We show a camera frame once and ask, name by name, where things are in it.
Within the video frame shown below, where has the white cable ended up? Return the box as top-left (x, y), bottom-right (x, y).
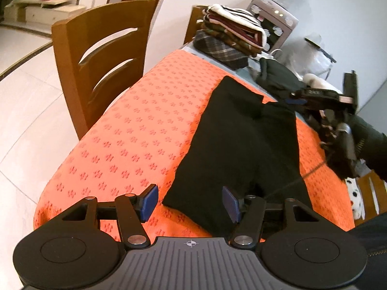
top-left (258, 48), bottom-right (285, 61)

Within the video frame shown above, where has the thin black cable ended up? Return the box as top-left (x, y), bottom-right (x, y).
top-left (266, 154), bottom-right (333, 200)

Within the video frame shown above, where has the white low cabinet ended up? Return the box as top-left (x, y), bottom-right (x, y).
top-left (3, 0), bottom-right (87, 25)

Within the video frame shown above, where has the striped folded garment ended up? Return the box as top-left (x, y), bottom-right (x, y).
top-left (201, 4), bottom-right (267, 50)

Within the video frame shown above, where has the person's right forearm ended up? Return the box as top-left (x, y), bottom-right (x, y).
top-left (348, 113), bottom-right (387, 183)

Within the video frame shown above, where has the orange floral mat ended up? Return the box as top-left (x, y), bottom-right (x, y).
top-left (33, 50), bottom-right (356, 239)

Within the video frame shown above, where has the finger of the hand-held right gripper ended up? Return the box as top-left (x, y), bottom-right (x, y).
top-left (289, 88), bottom-right (339, 106)

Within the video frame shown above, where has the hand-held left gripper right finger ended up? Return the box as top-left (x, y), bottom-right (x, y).
top-left (222, 186), bottom-right (321, 247)

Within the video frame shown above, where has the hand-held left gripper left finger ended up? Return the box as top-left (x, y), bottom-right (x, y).
top-left (60, 184), bottom-right (159, 247)

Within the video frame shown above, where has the black folded garment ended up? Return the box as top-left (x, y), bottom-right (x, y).
top-left (255, 57), bottom-right (306, 106)

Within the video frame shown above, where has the cream white garment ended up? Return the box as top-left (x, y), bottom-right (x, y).
top-left (303, 73), bottom-right (333, 90)

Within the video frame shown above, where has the translucent plastic bag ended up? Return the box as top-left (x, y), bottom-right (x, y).
top-left (290, 32), bottom-right (337, 80)

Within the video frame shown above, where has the plaid folded garment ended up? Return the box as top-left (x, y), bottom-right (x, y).
top-left (193, 30), bottom-right (250, 70)

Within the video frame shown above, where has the brown patterned folded garment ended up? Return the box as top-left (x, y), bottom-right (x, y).
top-left (196, 21), bottom-right (260, 58)

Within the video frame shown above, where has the black sweater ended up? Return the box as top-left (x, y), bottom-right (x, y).
top-left (162, 75), bottom-right (313, 238)

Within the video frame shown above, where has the water dispenser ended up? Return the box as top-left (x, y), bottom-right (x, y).
top-left (246, 0), bottom-right (300, 53)

